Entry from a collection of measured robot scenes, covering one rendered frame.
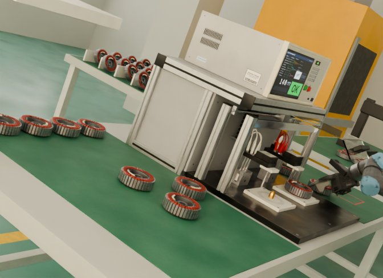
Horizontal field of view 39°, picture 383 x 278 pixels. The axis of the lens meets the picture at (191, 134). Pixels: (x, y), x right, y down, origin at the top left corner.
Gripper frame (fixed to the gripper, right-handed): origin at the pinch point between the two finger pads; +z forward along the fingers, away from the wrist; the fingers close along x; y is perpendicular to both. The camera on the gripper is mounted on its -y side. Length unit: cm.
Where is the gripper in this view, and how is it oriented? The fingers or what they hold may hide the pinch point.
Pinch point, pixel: (318, 187)
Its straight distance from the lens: 256.6
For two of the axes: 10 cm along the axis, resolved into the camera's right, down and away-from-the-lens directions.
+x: 8.0, 2.1, 5.7
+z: -5.9, 4.4, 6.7
